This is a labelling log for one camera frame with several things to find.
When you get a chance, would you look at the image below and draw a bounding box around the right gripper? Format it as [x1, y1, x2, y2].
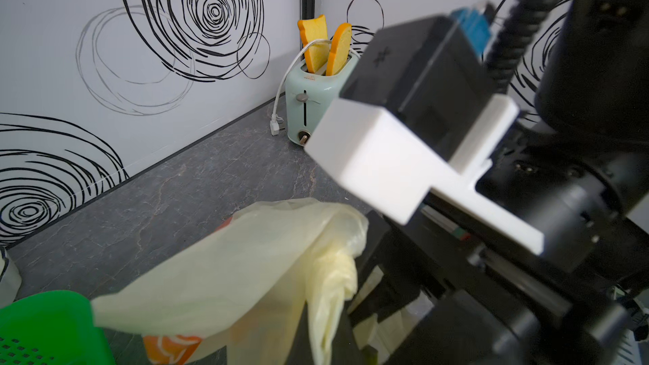
[349, 128, 648, 364]

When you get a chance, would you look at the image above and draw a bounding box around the yellow plastic bag with oranges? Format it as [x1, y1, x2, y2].
[91, 199, 388, 364]

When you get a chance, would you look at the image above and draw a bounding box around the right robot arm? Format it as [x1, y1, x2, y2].
[342, 0, 648, 364]

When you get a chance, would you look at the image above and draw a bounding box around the mint green toaster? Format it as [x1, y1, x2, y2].
[269, 47, 361, 146]

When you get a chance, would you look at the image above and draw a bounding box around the toast slice front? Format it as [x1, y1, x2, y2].
[326, 23, 353, 76]

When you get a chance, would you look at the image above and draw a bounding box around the toast slice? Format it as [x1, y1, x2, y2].
[297, 15, 330, 74]
[326, 23, 353, 76]

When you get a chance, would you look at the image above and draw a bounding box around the toast slice rear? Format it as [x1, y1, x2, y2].
[297, 15, 330, 74]

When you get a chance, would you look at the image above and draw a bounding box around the green plastic basket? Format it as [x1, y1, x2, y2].
[1, 291, 115, 364]

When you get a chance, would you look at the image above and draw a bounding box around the white scalloped bowl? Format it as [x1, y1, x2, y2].
[0, 247, 22, 309]

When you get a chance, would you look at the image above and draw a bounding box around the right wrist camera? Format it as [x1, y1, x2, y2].
[305, 2, 544, 254]

